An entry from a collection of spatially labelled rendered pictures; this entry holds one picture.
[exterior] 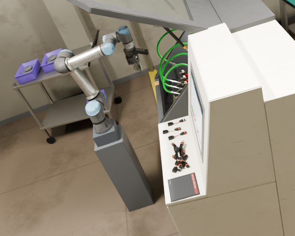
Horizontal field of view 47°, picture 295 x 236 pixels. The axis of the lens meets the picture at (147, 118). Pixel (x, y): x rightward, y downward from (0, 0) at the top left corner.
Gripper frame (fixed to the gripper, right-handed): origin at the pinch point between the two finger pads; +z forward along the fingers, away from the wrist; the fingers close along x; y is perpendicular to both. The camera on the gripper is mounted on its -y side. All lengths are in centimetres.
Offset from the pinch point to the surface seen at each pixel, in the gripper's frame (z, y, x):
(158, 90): 28.2, -4.3, -11.8
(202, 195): 26, -23, 105
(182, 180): 25, -14, 92
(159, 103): 28.2, -4.3, 6.4
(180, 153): 23, -15, 73
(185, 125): 25, -21, 45
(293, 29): 104, -170, -183
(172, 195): 25, -7, 100
